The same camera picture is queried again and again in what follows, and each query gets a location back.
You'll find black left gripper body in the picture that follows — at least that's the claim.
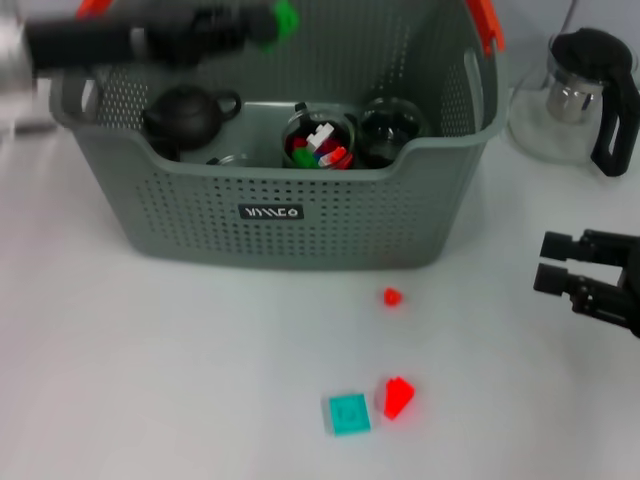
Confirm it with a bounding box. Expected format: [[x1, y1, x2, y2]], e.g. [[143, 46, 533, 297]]
[[25, 0, 212, 72]]

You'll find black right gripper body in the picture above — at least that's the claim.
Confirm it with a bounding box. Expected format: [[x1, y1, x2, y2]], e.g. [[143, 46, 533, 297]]
[[619, 267, 640, 301]]

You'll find green notched brick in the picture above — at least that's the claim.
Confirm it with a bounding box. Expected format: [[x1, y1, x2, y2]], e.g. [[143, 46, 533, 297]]
[[259, 0, 301, 55]]

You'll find glass teacup black insert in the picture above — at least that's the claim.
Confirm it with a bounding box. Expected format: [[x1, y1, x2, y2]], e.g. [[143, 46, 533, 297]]
[[281, 102, 357, 171], [357, 97, 426, 170], [205, 155, 266, 170]]

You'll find white plate brick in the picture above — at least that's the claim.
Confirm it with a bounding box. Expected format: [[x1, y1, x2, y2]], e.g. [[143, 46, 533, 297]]
[[304, 123, 335, 151]]

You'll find orange-red slope brick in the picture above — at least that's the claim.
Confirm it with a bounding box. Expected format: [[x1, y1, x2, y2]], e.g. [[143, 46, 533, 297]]
[[383, 375, 417, 421]]

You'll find teal square plate brick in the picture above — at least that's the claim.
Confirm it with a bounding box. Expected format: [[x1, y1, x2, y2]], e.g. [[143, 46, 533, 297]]
[[324, 392, 374, 437]]

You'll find grey perforated storage bin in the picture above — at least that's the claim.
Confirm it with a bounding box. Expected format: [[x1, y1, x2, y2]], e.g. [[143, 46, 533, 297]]
[[47, 0, 506, 272]]

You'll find black clay teapot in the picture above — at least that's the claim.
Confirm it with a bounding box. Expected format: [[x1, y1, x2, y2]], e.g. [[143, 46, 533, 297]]
[[140, 84, 243, 151]]

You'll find small black clay cup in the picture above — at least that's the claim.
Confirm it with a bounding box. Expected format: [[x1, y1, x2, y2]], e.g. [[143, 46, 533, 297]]
[[147, 138, 182, 164]]

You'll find glass teapot black lid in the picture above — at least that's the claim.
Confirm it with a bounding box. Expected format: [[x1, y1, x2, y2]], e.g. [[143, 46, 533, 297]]
[[507, 28, 640, 179]]

